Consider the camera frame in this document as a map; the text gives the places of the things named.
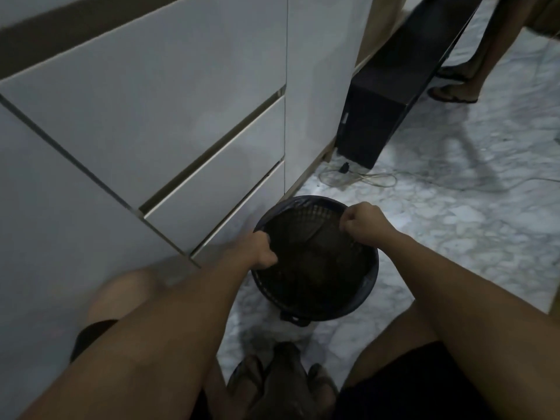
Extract person's right hand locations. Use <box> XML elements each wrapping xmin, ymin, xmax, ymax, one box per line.
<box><xmin>339</xmin><ymin>202</ymin><xmax>400</xmax><ymax>251</ymax></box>

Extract person's left hand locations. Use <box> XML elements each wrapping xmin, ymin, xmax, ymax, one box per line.
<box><xmin>235</xmin><ymin>230</ymin><xmax>279</xmax><ymax>272</ymax></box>

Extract large brown hair clump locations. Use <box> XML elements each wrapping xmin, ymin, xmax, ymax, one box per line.
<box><xmin>279</xmin><ymin>222</ymin><xmax>364</xmax><ymax>299</ymax></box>

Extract black mesh waste basket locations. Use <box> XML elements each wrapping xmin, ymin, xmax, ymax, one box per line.
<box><xmin>250</xmin><ymin>195</ymin><xmax>380</xmax><ymax>328</ymax></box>

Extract person's left forearm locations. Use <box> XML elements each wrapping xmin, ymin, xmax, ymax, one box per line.
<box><xmin>17</xmin><ymin>248</ymin><xmax>263</xmax><ymax>420</ymax></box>

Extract person's right forearm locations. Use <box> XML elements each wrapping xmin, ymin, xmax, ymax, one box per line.
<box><xmin>376</xmin><ymin>231</ymin><xmax>560</xmax><ymax>420</ymax></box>

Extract person's right leg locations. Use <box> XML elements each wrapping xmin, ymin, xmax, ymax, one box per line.
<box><xmin>343</xmin><ymin>301</ymin><xmax>439</xmax><ymax>390</ymax></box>

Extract person's leg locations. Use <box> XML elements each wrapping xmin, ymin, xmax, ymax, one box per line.
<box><xmin>85</xmin><ymin>268</ymin><xmax>246</xmax><ymax>420</ymax></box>
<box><xmin>343</xmin><ymin>301</ymin><xmax>439</xmax><ymax>390</ymax></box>

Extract person's black sandal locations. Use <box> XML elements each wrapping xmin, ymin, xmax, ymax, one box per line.
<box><xmin>227</xmin><ymin>355</ymin><xmax>265</xmax><ymax>404</ymax></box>
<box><xmin>307</xmin><ymin>362</ymin><xmax>340</xmax><ymax>404</ymax></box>

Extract person's left leg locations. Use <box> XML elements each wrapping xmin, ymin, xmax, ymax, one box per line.
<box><xmin>85</xmin><ymin>268</ymin><xmax>246</xmax><ymax>420</ymax></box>

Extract person's black shorts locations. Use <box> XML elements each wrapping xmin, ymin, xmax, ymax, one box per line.
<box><xmin>69</xmin><ymin>318</ymin><xmax>499</xmax><ymax>420</ymax></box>

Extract black speaker box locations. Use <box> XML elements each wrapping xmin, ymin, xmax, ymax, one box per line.
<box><xmin>335</xmin><ymin>0</ymin><xmax>487</xmax><ymax>170</ymax></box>

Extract white drawer cabinet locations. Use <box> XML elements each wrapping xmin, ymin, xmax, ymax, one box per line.
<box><xmin>0</xmin><ymin>0</ymin><xmax>375</xmax><ymax>420</ymax></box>

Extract white floor cable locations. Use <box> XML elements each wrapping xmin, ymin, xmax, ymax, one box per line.
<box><xmin>318</xmin><ymin>163</ymin><xmax>560</xmax><ymax>194</ymax></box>

